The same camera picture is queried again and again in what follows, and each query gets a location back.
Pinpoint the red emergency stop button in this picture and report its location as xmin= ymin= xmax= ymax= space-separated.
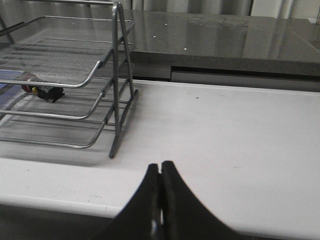
xmin=21 ymin=72 xmax=65 ymax=103

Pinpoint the mesh tray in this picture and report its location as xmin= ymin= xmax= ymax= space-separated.
xmin=0 ymin=99 xmax=131 ymax=150
xmin=0 ymin=15 xmax=136 ymax=89
xmin=0 ymin=42 xmax=136 ymax=120

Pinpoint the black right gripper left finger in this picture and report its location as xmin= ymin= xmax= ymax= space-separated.
xmin=92 ymin=163 xmax=162 ymax=240

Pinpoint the grey metal rack frame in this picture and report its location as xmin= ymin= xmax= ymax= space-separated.
xmin=0 ymin=0 xmax=139 ymax=159

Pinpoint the grey stone counter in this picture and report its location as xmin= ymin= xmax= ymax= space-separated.
xmin=124 ymin=10 xmax=320 ymax=92

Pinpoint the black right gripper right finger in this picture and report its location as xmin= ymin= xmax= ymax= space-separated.
xmin=161 ymin=161 xmax=242 ymax=240

